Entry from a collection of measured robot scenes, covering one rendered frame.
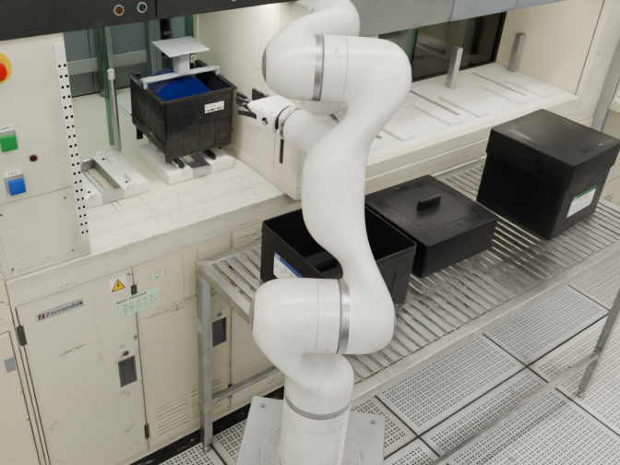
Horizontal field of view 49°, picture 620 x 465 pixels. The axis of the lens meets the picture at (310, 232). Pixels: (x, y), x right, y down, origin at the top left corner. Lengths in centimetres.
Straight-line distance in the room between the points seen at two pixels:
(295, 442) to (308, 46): 67
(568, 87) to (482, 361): 115
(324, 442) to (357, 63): 64
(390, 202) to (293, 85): 96
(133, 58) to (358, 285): 167
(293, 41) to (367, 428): 79
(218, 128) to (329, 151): 96
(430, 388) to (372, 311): 158
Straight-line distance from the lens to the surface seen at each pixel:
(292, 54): 102
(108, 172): 196
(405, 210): 191
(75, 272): 169
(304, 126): 148
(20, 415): 191
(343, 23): 114
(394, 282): 166
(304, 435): 122
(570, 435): 264
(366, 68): 103
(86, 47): 248
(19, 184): 152
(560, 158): 203
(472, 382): 268
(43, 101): 148
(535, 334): 299
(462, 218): 192
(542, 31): 300
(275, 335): 105
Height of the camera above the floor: 184
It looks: 34 degrees down
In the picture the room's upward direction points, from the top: 5 degrees clockwise
